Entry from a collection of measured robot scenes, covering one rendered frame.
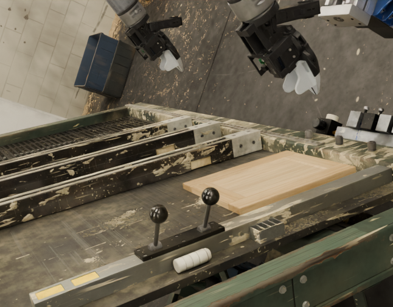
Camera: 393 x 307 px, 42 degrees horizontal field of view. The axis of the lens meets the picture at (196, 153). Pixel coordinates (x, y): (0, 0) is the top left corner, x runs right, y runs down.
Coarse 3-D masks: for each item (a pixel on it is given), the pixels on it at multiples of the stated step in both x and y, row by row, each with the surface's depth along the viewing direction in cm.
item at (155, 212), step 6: (150, 210) 99; (156, 210) 98; (162, 210) 98; (150, 216) 99; (156, 216) 98; (162, 216) 98; (156, 222) 99; (162, 222) 99; (156, 228) 102; (156, 234) 103; (156, 240) 104; (150, 246) 106; (156, 246) 106
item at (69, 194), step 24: (216, 144) 176; (240, 144) 180; (120, 168) 164; (144, 168) 164; (168, 168) 168; (24, 192) 151; (48, 192) 149; (72, 192) 153; (96, 192) 157; (0, 216) 144; (24, 216) 147
